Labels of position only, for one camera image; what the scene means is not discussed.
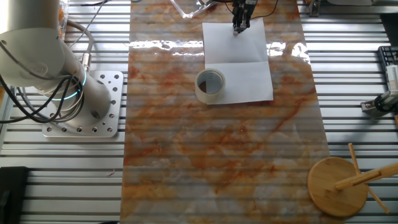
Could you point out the clear plastic fruit carton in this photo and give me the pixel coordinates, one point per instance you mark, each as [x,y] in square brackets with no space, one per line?
[64,18]

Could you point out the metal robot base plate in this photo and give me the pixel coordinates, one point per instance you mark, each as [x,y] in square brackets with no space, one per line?
[115,93]

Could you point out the black flat box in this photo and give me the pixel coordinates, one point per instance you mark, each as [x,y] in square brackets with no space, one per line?
[12,196]

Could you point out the ribbed silver camera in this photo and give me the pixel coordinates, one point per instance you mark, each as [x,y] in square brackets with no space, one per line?
[392,79]

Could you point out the wooden mug tree stand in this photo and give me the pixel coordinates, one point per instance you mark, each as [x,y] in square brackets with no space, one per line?
[335,193]

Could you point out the clear plastic package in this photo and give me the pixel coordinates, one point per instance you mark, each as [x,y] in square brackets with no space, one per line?
[189,11]

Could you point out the orange marble pattern mat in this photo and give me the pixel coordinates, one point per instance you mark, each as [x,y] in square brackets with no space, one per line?
[217,155]

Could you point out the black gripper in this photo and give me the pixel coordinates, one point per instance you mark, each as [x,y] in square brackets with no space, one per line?
[244,6]

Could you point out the white paper sheet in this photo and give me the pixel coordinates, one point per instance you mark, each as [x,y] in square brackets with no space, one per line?
[236,46]

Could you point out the beige tape roll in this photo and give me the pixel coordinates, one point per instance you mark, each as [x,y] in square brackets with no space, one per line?
[211,98]

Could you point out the dark flat panel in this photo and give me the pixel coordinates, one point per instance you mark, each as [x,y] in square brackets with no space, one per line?
[390,28]

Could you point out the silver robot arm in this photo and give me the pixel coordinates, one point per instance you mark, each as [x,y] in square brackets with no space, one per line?
[31,46]

